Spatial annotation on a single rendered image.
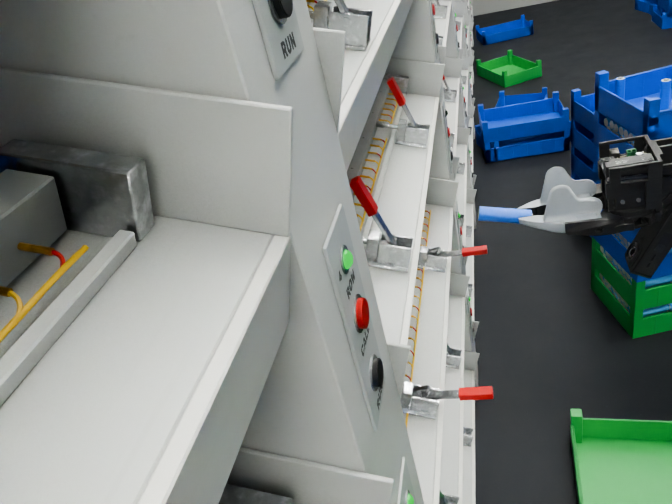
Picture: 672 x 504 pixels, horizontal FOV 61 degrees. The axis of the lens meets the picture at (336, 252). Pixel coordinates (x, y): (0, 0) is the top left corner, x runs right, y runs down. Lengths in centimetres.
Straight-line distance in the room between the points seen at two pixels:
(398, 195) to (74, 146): 45
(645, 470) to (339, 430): 98
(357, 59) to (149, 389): 30
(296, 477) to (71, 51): 23
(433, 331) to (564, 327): 77
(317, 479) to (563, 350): 114
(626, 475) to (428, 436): 64
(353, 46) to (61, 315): 31
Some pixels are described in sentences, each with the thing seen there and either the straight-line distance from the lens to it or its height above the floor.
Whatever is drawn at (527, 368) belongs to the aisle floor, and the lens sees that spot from 138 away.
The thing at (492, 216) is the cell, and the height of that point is 61.
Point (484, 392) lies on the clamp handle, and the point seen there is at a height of 52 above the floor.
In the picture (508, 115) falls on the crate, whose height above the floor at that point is 9.
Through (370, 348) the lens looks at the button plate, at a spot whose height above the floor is 77.
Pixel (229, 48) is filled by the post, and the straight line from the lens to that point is 19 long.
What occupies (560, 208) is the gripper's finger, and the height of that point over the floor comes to 62.
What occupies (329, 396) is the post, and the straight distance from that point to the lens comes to 27.
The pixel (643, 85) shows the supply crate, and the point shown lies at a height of 51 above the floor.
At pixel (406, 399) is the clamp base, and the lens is 64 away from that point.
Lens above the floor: 99
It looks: 32 degrees down
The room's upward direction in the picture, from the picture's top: 15 degrees counter-clockwise
